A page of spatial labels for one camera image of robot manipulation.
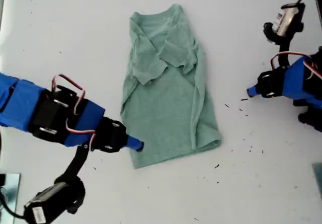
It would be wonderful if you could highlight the green t-shirt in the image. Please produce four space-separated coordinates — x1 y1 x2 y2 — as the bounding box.
120 4 223 170

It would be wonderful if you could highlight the red white servo wire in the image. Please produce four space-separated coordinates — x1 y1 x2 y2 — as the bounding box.
64 118 98 147
270 51 310 70
51 73 87 116
302 59 322 81

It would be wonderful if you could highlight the black camera stalk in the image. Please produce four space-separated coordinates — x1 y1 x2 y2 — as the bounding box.
53 143 91 185
262 22 303 70

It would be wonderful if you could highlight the silver black camera box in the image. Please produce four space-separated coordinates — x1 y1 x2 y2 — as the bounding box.
273 3 306 37

